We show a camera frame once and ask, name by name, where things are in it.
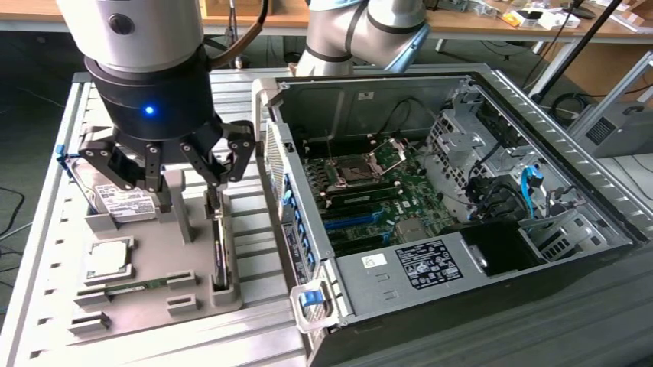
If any black installed RAM stick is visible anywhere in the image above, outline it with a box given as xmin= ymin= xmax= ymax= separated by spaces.
xmin=322 ymin=182 xmax=407 ymax=210

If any black expansion slot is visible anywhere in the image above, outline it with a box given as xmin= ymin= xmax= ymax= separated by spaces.
xmin=329 ymin=231 xmax=389 ymax=253

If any silver metal drive bracket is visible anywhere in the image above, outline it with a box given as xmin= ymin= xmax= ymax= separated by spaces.
xmin=517 ymin=209 xmax=621 ymax=261

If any green motherboard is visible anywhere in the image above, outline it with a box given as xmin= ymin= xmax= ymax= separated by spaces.
xmin=301 ymin=147 xmax=461 ymax=257

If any black white desk gadget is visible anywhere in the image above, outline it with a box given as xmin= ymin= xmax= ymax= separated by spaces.
xmin=502 ymin=9 xmax=548 ymax=28

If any blue disk wire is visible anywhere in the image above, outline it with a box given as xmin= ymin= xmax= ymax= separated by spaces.
xmin=521 ymin=162 xmax=545 ymax=221

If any black monitor stand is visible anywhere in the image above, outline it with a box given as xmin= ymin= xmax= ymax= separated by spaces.
xmin=560 ymin=0 xmax=596 ymax=20

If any black tripod pole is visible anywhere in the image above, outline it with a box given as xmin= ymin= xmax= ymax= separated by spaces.
xmin=530 ymin=0 xmax=626 ymax=102

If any thin metal locking lever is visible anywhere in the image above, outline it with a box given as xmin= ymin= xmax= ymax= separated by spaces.
xmin=323 ymin=129 xmax=338 ymax=165

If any black wire bundle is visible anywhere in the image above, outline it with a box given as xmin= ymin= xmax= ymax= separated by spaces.
xmin=466 ymin=175 xmax=526 ymax=222

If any perforated metal disk bay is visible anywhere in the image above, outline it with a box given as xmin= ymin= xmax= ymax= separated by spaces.
xmin=426 ymin=91 xmax=542 ymax=180

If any brown cardboard box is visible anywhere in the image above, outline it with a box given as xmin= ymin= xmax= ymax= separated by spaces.
xmin=203 ymin=0 xmax=264 ymax=17

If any wooden desk with side panel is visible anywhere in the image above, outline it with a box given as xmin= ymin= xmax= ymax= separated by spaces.
xmin=427 ymin=0 xmax=653 ymax=101

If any blue disk caddy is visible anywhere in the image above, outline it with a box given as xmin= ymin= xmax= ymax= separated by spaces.
xmin=53 ymin=143 xmax=78 ymax=173

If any grey parts rack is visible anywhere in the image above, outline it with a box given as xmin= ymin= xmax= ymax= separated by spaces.
xmin=61 ymin=167 xmax=244 ymax=347

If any grey power supply unit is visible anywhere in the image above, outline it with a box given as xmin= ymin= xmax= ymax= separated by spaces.
xmin=334 ymin=232 xmax=494 ymax=318

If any grey chipset heatsink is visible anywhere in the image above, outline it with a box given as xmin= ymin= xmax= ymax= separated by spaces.
xmin=397 ymin=219 xmax=434 ymax=240

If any silver hard disk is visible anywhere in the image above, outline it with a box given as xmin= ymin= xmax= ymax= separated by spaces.
xmin=71 ymin=158 xmax=158 ymax=225

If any open black PC case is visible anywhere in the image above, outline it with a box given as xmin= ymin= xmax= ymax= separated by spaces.
xmin=251 ymin=63 xmax=653 ymax=367

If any wooden desk with white legs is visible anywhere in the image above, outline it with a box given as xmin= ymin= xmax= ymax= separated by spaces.
xmin=0 ymin=0 xmax=310 ymax=73

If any dark wrist cable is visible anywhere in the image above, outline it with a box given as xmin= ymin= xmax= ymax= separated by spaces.
xmin=208 ymin=0 xmax=271 ymax=70

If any green RAM stick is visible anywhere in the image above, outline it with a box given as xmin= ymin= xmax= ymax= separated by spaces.
xmin=76 ymin=278 xmax=172 ymax=297

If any metal socket cover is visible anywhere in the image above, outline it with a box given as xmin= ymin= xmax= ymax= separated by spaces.
xmin=367 ymin=137 xmax=413 ymax=171

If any silver CPU chip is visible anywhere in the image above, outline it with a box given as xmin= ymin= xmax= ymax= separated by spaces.
xmin=87 ymin=242 xmax=132 ymax=278

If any black graphics card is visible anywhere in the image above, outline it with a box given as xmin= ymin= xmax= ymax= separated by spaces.
xmin=204 ymin=187 xmax=235 ymax=291

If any small white box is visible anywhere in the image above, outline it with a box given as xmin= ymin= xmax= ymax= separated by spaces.
xmin=540 ymin=13 xmax=582 ymax=31

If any grey metal cabinet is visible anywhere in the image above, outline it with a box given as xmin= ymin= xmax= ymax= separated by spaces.
xmin=569 ymin=51 xmax=653 ymax=160

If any blue expansion slot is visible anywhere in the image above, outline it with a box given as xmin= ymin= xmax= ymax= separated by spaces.
xmin=323 ymin=212 xmax=379 ymax=231

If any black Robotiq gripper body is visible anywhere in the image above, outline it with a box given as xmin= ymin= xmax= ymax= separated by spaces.
xmin=84 ymin=49 xmax=226 ymax=152

